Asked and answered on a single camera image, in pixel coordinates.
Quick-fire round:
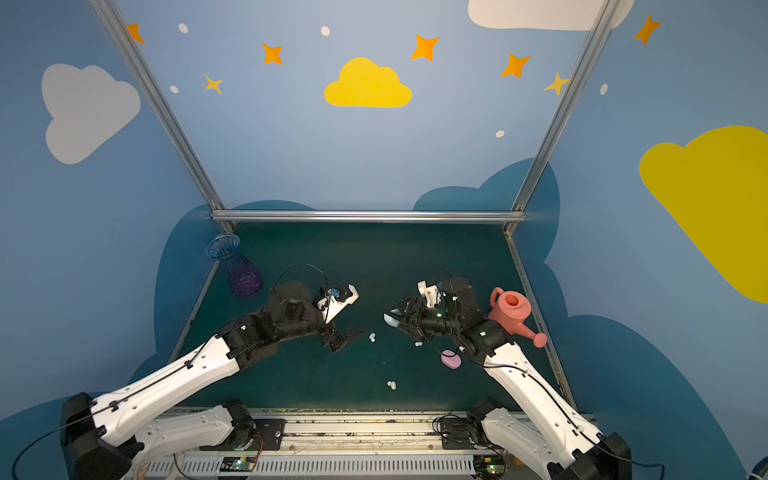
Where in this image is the light blue earbud case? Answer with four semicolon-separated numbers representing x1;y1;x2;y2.
383;313;400;328

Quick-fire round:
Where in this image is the pink earbud charging case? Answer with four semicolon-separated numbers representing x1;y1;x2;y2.
440;350;462;370

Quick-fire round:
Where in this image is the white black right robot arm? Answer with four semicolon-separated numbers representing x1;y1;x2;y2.
383;277;632;479

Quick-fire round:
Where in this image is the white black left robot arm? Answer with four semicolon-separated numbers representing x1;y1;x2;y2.
60;282;359;479

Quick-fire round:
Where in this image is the pink toy watering can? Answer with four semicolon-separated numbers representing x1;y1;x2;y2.
488;287;548;349

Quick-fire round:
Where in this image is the purple ribbed glass vase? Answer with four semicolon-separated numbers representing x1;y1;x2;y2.
206;233;263;297

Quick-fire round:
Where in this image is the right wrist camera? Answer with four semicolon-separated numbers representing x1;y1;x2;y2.
417;280;444;309

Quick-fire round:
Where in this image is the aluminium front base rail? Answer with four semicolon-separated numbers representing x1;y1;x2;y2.
119;409;619;480

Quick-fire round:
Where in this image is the aluminium back frame rail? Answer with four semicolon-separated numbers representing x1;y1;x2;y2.
212;210;526;224

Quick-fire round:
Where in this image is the aluminium left frame post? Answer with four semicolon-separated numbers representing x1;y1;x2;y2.
89;0;226;213

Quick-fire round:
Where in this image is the aluminium frame post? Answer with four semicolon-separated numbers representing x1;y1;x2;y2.
89;0;226;213
503;0;622;240

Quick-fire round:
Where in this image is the aluminium right frame post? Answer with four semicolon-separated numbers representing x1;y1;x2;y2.
503;0;622;240

